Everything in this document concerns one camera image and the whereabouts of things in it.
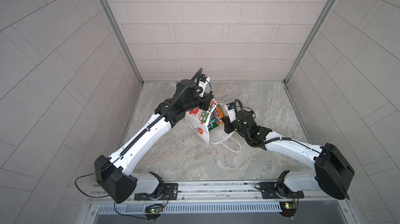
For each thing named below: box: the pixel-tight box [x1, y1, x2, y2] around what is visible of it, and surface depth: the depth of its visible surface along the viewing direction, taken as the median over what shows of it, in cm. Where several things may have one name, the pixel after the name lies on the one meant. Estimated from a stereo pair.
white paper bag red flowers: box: [184, 98, 242, 153], surface depth 78 cm
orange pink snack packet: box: [213, 104, 225, 125], surface depth 83 cm
